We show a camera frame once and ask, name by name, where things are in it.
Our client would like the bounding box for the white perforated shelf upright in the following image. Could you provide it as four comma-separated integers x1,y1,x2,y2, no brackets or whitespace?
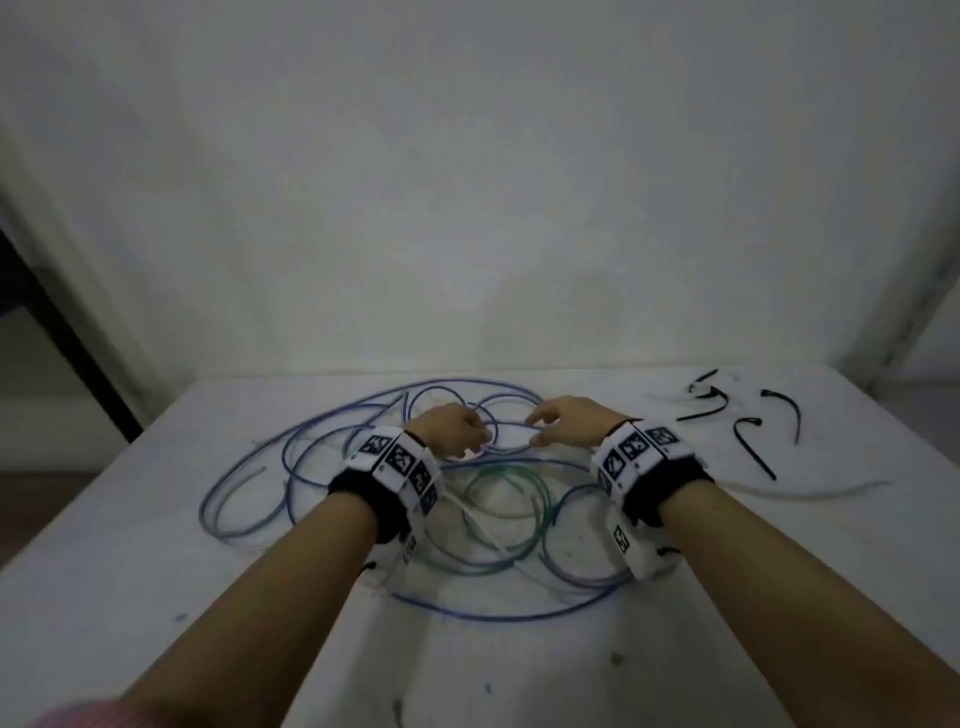
851,187,960,391

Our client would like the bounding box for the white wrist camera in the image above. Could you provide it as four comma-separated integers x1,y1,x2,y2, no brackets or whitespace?
608,506,680,583
367,517,421,583

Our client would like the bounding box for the person's right forearm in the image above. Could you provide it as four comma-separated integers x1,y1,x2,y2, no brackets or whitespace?
658,479,960,728

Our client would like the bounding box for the blue coil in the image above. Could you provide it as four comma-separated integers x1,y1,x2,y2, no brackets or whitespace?
198,378,421,541
281,382,639,624

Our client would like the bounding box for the green tube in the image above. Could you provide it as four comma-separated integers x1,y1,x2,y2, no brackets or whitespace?
412,461,594,579

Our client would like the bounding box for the pink sleeve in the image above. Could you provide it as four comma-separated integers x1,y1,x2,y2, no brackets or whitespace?
41,697,140,728

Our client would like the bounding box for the person's left hand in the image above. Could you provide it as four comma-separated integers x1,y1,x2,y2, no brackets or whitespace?
403,401,496,462

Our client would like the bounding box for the black metal frame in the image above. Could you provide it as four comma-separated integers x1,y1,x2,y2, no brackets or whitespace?
0,224,145,445

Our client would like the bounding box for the right black marker wristband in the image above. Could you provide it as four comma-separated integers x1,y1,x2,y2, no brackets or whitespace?
590,418,715,530

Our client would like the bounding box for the black marker wristband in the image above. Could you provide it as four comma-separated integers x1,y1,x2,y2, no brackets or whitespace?
590,418,715,530
327,425,445,545

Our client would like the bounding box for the left black marker wristband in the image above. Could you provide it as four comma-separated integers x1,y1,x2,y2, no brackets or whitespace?
327,425,445,545

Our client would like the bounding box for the person's right hand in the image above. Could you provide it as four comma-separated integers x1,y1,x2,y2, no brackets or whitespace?
524,395,640,451

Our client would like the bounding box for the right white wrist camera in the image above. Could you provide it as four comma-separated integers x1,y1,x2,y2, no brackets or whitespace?
608,506,680,583

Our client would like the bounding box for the person's left forearm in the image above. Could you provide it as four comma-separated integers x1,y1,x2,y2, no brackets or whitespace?
112,491,380,728

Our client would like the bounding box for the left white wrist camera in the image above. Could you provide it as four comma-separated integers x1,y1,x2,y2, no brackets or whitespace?
367,517,421,583

